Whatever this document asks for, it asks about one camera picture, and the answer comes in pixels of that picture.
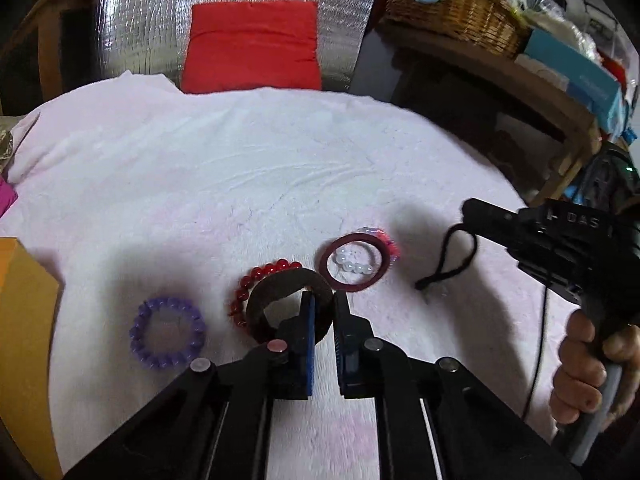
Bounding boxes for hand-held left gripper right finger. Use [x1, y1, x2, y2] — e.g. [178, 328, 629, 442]
[332, 290, 581, 480]

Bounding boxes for white pearl bracelet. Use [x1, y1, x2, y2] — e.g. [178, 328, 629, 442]
[334, 245, 376, 276]

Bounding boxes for yellow cardboard box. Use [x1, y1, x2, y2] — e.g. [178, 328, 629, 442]
[0, 237, 66, 480]

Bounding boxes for dark red bangle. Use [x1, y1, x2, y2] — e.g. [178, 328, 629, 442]
[319, 232, 392, 292]

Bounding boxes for wicker basket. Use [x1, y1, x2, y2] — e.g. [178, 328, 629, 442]
[382, 0, 531, 60]

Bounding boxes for blue cardboard box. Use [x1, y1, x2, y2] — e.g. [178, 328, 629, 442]
[522, 27, 626, 133]

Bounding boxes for magenta cloth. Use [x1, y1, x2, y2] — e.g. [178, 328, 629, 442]
[0, 175, 18, 218]

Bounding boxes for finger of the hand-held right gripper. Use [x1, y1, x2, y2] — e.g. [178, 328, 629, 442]
[461, 198, 523, 251]

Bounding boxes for white fleece blanket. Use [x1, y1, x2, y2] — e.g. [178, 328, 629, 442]
[0, 71, 571, 480]

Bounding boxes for black cable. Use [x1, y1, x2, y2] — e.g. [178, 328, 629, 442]
[522, 285, 551, 421]

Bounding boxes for dark brown bangle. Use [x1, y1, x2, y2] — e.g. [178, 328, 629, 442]
[245, 269, 335, 346]

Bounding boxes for person's right hand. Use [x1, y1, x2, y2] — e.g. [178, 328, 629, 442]
[549, 309, 640, 426]

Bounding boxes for wooden shelf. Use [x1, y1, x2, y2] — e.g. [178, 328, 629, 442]
[375, 20, 603, 201]

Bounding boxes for red cushion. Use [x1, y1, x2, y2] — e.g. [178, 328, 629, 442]
[180, 1, 322, 95]

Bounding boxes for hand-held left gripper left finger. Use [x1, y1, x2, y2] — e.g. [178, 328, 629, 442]
[65, 291, 317, 480]

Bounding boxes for pink bead bracelet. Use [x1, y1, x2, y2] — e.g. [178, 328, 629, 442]
[356, 226, 402, 266]

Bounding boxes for wooden frame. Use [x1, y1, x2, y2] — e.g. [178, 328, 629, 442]
[0, 0, 108, 111]

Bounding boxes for red bead bracelet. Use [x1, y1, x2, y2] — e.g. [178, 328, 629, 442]
[227, 258, 303, 331]

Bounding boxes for purple bead bracelet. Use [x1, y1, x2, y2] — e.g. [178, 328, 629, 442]
[129, 296, 207, 372]

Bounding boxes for white plastic bags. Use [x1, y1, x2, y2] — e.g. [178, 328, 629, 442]
[500, 0, 606, 61]

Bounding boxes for silver foil insulation sheet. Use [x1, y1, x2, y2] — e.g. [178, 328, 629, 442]
[97, 0, 386, 92]

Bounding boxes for black cord loop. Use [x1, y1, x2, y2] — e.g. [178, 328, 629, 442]
[415, 224, 478, 291]

